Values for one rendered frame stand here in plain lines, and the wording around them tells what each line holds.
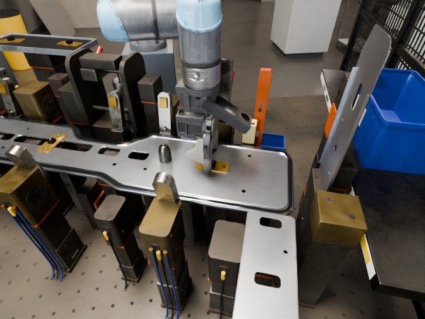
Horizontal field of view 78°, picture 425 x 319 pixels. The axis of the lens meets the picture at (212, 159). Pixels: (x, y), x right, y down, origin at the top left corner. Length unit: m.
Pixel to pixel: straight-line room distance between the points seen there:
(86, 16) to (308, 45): 4.39
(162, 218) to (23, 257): 0.61
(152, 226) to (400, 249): 0.44
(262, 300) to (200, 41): 0.44
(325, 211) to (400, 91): 0.54
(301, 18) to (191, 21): 3.93
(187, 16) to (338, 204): 0.43
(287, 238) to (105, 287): 0.54
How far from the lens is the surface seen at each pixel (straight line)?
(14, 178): 0.72
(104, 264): 0.90
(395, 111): 0.99
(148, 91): 0.82
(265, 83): 0.69
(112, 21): 0.58
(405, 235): 0.61
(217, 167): 0.66
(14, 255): 1.05
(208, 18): 0.48
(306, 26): 4.44
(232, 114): 0.55
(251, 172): 0.66
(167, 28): 0.58
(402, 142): 0.69
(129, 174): 0.68
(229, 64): 0.69
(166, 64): 1.13
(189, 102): 0.56
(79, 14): 6.58
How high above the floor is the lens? 1.45
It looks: 41 degrees down
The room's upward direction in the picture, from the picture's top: straight up
